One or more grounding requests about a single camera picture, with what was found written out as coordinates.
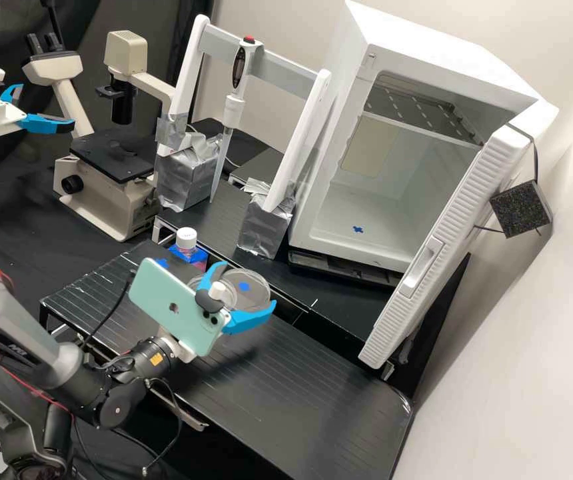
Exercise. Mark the cream microscope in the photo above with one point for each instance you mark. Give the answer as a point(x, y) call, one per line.
point(101, 195)

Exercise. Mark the white pipette stand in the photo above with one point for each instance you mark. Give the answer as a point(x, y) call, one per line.
point(296, 145)

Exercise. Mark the pipette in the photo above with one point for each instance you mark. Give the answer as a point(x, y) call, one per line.
point(239, 70)

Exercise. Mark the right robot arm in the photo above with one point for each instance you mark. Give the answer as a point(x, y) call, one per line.
point(86, 385)

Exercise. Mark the incubator door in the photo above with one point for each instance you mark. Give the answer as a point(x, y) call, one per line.
point(446, 240)

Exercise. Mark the blue bottle holder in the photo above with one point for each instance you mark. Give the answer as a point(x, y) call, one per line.
point(199, 262)

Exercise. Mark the petri dish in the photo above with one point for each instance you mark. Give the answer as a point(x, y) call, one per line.
point(249, 290)

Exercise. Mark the small bottle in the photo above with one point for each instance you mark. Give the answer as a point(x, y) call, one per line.
point(187, 245)

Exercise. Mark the white incubator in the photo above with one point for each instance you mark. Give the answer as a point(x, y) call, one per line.
point(416, 65)

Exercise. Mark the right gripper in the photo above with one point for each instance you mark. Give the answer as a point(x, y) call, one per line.
point(180, 350)

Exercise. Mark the right wrist camera phone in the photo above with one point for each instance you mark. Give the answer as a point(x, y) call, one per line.
point(166, 305)

